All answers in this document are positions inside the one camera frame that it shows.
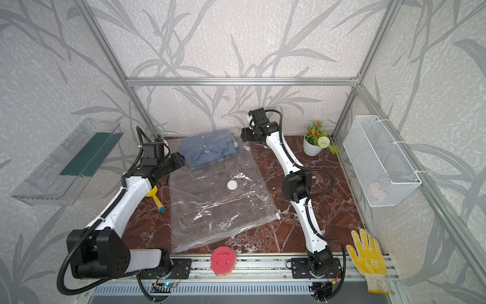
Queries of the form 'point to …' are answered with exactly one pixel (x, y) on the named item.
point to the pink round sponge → (223, 261)
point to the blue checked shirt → (207, 147)
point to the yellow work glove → (369, 261)
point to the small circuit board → (169, 284)
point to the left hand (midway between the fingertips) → (182, 158)
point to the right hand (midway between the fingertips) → (245, 134)
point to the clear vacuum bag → (218, 192)
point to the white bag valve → (231, 185)
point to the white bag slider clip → (278, 216)
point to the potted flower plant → (315, 139)
